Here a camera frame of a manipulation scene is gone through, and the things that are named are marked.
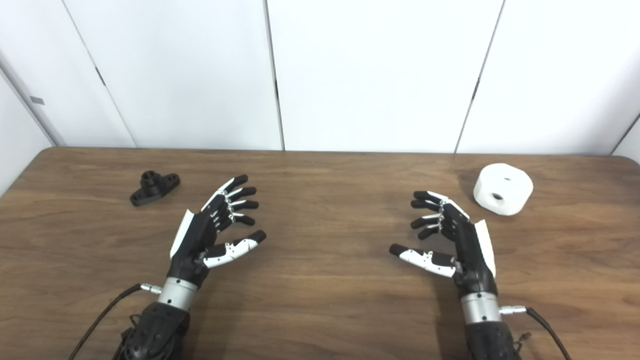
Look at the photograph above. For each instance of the round white plastic piece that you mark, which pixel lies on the round white plastic piece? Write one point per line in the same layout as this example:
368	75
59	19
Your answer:
517	192

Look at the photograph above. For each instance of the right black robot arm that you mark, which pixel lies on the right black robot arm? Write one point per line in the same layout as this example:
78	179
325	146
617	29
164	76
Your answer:
487	335

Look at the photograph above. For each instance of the black plastic holder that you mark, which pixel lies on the black plastic holder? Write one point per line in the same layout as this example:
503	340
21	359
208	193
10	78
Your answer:
150	192

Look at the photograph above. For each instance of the small grey wall label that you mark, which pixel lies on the small grey wall label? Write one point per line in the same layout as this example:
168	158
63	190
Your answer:
37	100

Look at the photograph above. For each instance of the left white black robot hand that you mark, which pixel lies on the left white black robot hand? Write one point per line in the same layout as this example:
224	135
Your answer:
197	235

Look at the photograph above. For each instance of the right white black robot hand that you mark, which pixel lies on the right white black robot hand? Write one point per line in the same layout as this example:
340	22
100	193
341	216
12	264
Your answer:
470	250

